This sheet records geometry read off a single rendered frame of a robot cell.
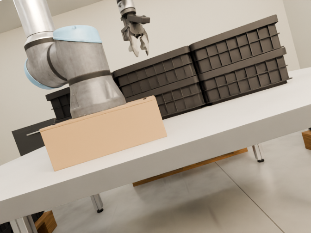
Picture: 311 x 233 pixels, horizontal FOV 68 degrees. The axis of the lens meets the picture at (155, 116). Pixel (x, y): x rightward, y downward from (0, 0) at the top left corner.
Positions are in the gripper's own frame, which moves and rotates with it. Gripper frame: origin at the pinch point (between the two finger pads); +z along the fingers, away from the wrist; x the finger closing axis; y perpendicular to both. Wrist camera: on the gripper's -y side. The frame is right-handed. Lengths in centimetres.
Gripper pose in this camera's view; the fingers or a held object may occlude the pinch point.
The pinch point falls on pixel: (142, 52)
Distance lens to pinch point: 108.9
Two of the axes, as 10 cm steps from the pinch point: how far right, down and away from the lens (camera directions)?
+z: 2.8, 9.6, 0.6
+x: -7.8, 2.6, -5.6
